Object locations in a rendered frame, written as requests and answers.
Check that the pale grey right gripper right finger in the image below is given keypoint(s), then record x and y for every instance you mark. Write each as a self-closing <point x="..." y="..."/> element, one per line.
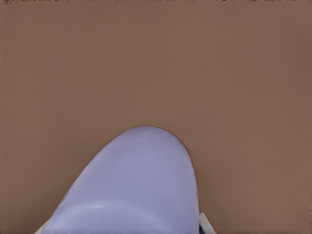
<point x="206" y="224"/>

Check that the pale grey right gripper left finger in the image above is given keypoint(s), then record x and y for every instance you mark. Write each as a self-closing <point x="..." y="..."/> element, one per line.
<point x="42" y="229"/>

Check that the pale lavender rounded object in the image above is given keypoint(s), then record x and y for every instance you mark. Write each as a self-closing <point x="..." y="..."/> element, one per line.
<point x="136" y="185"/>

